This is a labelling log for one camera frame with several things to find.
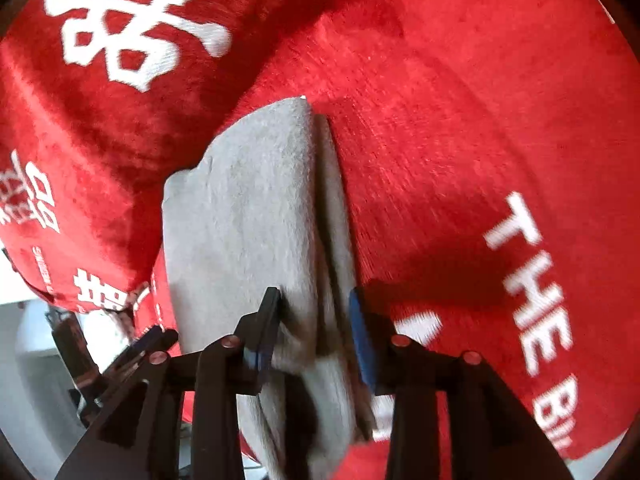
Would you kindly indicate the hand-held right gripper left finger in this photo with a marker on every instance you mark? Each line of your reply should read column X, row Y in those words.
column 262, row 355

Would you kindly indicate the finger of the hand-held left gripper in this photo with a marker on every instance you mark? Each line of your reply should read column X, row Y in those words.
column 145, row 341

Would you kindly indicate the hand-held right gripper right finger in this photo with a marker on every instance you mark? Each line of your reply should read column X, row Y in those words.
column 362, row 340

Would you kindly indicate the grey small garment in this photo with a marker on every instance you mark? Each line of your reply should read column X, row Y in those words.
column 250, row 210

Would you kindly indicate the red printed blanket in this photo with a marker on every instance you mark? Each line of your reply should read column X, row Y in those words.
column 450, row 135

